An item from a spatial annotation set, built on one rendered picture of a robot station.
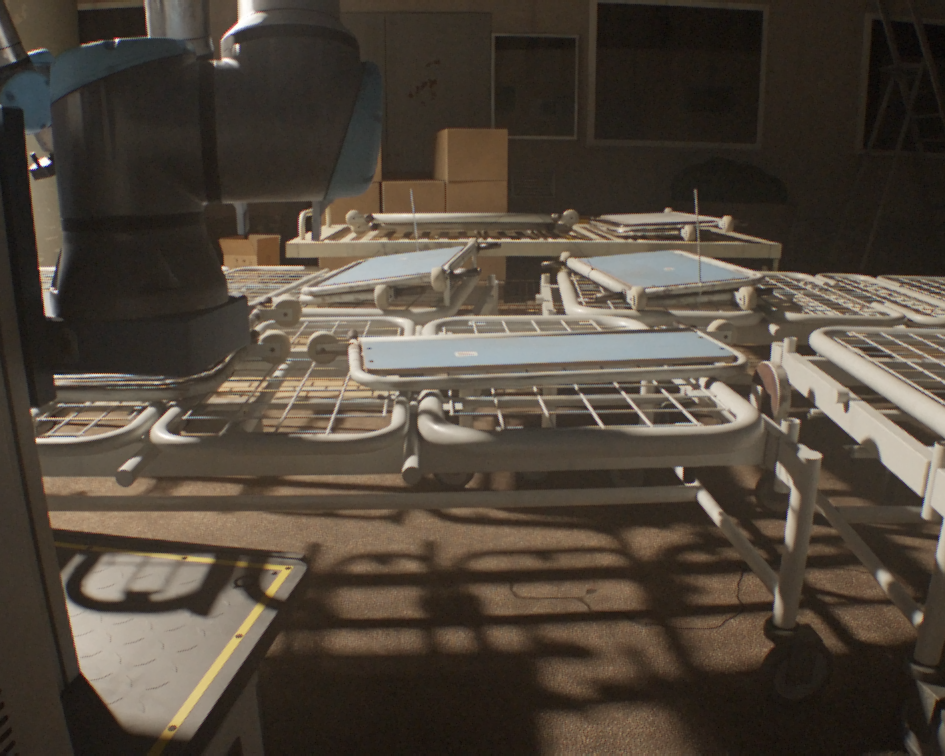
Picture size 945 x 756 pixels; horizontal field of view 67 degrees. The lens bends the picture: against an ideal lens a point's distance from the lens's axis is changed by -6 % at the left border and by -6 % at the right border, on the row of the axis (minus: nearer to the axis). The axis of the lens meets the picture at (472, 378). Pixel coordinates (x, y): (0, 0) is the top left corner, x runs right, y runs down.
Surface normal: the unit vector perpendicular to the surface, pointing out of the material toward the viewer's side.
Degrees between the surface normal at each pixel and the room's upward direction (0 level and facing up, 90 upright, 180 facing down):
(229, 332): 90
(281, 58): 81
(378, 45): 90
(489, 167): 90
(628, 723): 0
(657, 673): 0
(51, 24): 90
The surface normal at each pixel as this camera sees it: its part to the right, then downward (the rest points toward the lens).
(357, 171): 0.29, 0.79
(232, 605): 0.00, -0.96
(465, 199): 0.15, 0.26
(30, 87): 0.86, 0.21
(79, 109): -0.16, 0.26
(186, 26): 0.53, 0.54
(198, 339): 0.99, 0.04
